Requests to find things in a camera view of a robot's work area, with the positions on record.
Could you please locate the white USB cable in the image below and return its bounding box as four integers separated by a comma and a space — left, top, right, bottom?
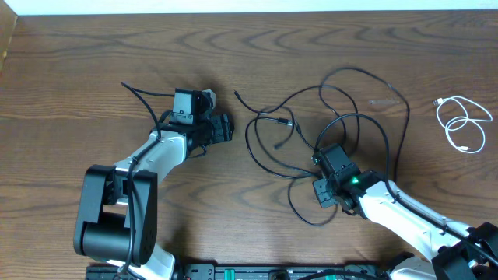
432, 95, 494, 155

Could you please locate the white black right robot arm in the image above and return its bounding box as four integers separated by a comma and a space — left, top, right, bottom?
312, 145, 497, 280

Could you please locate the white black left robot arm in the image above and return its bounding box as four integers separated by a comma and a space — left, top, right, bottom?
73, 89, 233, 279

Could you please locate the light wooden side board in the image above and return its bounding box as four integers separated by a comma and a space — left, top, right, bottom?
0, 0, 18, 68

